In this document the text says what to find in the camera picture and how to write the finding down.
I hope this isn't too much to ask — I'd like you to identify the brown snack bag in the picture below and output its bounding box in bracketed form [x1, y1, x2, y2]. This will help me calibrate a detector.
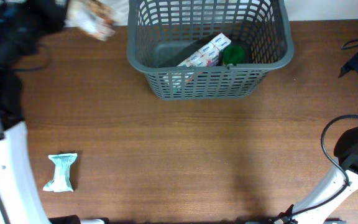
[66, 0, 115, 41]

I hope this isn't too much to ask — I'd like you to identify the green capped jar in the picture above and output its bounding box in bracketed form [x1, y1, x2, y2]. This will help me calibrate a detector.
[223, 45, 246, 66]

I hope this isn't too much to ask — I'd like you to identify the Kleenex tissue multipack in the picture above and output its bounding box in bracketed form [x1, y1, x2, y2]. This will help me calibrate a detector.
[163, 32, 232, 90]

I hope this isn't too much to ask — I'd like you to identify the mint green wrapper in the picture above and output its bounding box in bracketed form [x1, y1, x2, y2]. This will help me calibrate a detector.
[43, 153, 78, 192]

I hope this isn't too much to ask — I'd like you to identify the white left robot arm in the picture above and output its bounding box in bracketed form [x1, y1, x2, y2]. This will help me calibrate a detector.
[0, 0, 68, 223]

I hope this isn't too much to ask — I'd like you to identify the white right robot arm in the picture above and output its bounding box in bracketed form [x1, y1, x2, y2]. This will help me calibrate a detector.
[271, 114, 358, 223]

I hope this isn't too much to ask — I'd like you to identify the grey plastic basket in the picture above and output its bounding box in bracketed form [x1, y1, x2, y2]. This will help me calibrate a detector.
[127, 0, 295, 100]

